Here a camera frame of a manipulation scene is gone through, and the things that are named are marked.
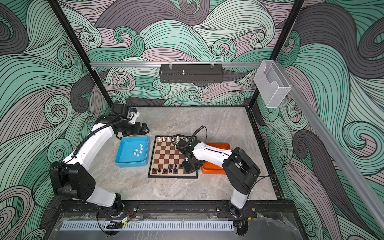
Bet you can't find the black perforated wall shelf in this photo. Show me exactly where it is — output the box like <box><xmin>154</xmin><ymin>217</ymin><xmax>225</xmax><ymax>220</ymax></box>
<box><xmin>159</xmin><ymin>65</ymin><xmax>224</xmax><ymax>84</ymax></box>

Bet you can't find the clear acrylic wall holder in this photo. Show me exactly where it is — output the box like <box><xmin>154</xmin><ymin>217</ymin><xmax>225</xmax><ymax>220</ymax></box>
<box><xmin>254</xmin><ymin>60</ymin><xmax>292</xmax><ymax>109</ymax></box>

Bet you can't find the aluminium wall rail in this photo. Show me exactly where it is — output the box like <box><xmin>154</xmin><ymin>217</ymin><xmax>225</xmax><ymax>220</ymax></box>
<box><xmin>90</xmin><ymin>61</ymin><xmax>261</xmax><ymax>69</ymax></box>

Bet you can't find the folding chess board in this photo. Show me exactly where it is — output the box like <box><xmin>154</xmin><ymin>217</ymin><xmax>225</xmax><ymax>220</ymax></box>
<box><xmin>148</xmin><ymin>136</ymin><xmax>198</xmax><ymax>179</ymax></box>

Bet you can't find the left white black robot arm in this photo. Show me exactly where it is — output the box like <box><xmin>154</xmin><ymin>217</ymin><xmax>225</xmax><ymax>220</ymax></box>
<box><xmin>49</xmin><ymin>104</ymin><xmax>149</xmax><ymax>218</ymax></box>

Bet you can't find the orange plastic tray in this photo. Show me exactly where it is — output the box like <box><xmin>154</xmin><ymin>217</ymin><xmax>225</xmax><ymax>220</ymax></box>
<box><xmin>202</xmin><ymin>143</ymin><xmax>231</xmax><ymax>175</ymax></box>

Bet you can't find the white slotted cable duct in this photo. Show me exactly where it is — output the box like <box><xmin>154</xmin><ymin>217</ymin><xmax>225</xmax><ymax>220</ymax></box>
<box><xmin>59</xmin><ymin>220</ymin><xmax>235</xmax><ymax>232</ymax></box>

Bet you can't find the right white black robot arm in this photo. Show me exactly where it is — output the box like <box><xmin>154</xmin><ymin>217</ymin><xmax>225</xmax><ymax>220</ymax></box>
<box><xmin>170</xmin><ymin>126</ymin><xmax>261</xmax><ymax>212</ymax></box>

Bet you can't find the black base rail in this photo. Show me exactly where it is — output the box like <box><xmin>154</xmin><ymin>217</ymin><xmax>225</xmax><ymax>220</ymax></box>
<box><xmin>59</xmin><ymin>200</ymin><xmax>296</xmax><ymax>215</ymax></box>

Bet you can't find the blue plastic tray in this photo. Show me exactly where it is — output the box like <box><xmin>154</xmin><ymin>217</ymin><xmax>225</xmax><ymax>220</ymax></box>
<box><xmin>115</xmin><ymin>136</ymin><xmax>150</xmax><ymax>168</ymax></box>

